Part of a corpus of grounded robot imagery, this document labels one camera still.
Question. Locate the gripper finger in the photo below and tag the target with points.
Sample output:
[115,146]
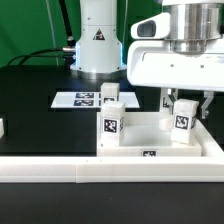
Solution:
[208,98]
[172,95]

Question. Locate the white L-shaped fence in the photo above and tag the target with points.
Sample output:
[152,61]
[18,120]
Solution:
[208,168]

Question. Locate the white marker plate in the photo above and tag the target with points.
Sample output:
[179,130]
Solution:
[69,100]

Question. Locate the white square tabletop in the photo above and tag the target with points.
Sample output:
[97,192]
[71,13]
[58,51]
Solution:
[142,137]

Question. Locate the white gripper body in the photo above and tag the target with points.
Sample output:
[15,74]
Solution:
[170,53]

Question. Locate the white block left edge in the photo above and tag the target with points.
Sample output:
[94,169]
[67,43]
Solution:
[1,128]

